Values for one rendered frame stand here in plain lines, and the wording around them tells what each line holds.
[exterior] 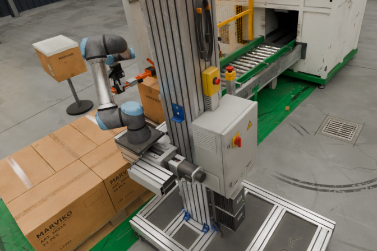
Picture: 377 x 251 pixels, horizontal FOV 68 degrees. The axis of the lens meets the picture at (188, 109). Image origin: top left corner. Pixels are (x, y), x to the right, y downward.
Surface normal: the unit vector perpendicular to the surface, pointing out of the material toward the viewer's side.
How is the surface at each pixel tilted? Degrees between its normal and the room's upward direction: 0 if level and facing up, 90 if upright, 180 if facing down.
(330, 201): 0
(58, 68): 90
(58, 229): 90
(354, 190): 0
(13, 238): 0
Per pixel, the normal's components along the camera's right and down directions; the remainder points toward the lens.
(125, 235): -0.12, -0.83
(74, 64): 0.66, 0.34
